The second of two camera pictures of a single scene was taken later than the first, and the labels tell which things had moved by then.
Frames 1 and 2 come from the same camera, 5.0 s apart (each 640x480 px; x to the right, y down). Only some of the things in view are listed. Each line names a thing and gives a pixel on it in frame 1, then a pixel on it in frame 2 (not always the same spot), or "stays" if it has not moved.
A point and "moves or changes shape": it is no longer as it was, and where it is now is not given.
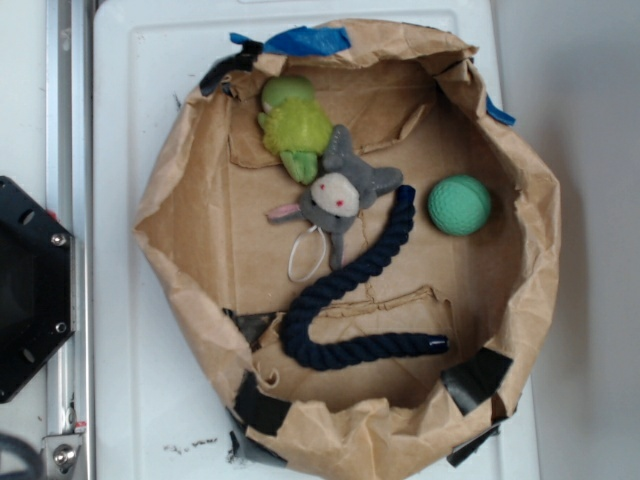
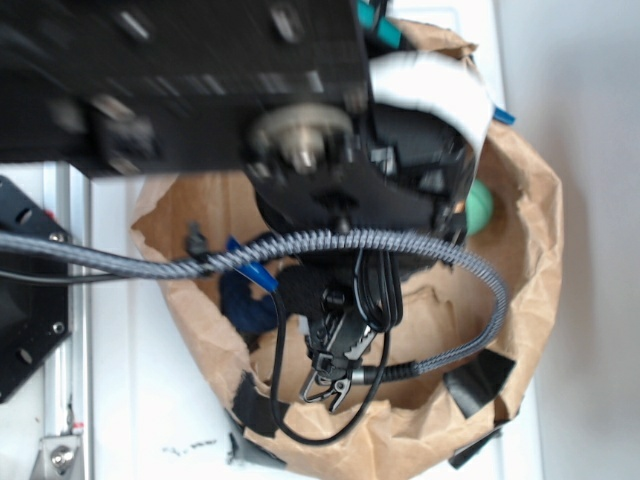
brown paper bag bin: x=358 y=248 stays
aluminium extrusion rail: x=70 y=199 stays
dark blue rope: x=337 y=351 moves or changes shape
